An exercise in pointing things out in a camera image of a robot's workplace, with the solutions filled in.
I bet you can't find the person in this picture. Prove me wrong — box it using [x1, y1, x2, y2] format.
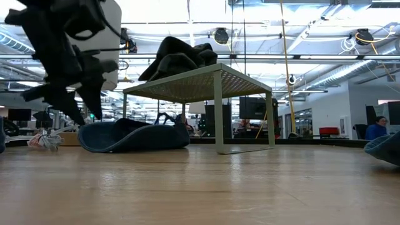
[364, 116, 390, 141]

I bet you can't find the black office chair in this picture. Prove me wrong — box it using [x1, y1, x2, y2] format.
[352, 124, 369, 140]

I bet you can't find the white shade table lamp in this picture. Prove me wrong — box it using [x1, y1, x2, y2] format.
[57, 0, 123, 147]

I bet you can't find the silver ventilation duct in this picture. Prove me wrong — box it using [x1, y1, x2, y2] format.
[307, 59, 381, 91]

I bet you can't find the small black background monitor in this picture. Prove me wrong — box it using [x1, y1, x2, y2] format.
[7, 108, 32, 122]

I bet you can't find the black monitor back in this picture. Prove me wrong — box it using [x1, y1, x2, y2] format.
[239, 96, 279, 121]

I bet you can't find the black hanging cable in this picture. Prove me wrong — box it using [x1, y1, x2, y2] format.
[242, 0, 248, 98]

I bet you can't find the olive green baseball cap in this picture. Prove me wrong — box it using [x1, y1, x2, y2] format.
[155, 36, 219, 68]

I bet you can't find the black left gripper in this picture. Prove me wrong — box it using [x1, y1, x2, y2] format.
[4, 0, 119, 126]

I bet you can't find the yellow hanging cable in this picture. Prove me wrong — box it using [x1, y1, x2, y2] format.
[279, 0, 297, 134]

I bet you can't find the white bundled lamp cord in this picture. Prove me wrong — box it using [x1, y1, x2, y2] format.
[27, 117, 81, 151]

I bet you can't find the black aluminium table frame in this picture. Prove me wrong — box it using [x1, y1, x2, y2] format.
[4, 136, 373, 148]

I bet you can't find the blue denim baseball cap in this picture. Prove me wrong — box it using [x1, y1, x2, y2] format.
[77, 112, 191, 154]
[364, 130, 400, 166]

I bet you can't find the red box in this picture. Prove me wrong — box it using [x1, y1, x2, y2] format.
[318, 127, 340, 136]

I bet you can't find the black panel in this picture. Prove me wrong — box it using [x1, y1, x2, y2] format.
[204, 103, 233, 139]

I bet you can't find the pale green perforated metal shelf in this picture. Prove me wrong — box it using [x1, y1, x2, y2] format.
[122, 62, 276, 155]

